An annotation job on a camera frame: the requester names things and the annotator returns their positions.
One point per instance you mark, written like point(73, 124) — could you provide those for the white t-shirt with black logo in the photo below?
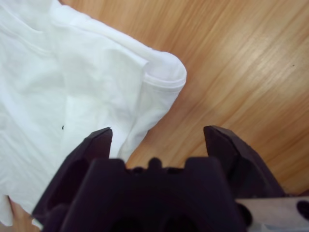
point(60, 72)

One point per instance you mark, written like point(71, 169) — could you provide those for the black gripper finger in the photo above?
point(241, 164)
point(62, 188)

